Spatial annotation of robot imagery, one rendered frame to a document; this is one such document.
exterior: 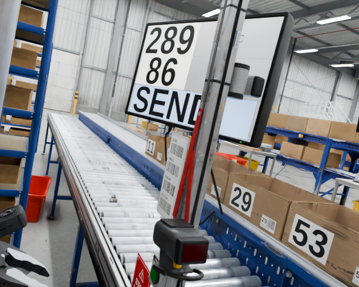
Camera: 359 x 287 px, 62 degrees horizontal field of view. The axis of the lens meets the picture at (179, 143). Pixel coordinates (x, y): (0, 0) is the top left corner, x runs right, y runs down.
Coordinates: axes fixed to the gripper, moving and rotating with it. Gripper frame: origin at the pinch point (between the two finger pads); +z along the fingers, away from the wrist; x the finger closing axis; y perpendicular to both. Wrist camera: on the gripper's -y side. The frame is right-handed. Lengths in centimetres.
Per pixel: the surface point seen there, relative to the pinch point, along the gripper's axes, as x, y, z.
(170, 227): 6.7, -20.6, 9.4
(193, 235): 10.5, -22.3, 11.4
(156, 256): -1.0, -12.8, 17.4
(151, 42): -41, -57, -3
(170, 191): -5.9, -25.4, 13.1
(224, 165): -98, -56, 98
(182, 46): -28, -58, 1
